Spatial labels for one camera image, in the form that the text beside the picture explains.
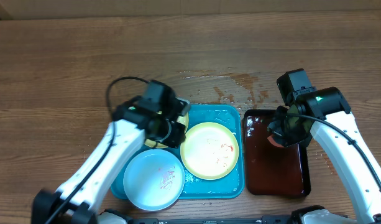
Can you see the yellow plate with ketchup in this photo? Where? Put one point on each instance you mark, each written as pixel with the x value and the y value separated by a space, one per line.
pixel 181 119

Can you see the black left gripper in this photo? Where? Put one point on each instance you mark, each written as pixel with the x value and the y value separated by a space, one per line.
pixel 175 140

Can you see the dark brown tray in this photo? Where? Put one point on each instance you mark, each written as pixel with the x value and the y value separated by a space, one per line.
pixel 272 170

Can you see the yellow-green plate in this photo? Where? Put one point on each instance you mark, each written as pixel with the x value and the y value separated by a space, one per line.
pixel 210 151

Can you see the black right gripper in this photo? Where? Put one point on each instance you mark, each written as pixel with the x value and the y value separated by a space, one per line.
pixel 283 134

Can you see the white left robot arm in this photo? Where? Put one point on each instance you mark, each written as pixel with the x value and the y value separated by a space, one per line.
pixel 152 115

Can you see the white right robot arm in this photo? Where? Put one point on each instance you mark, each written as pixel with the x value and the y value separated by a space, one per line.
pixel 325 116

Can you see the light blue plate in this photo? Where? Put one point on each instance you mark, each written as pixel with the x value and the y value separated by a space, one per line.
pixel 154 180

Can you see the teal plastic tray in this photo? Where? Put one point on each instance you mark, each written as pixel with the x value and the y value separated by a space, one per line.
pixel 231 185

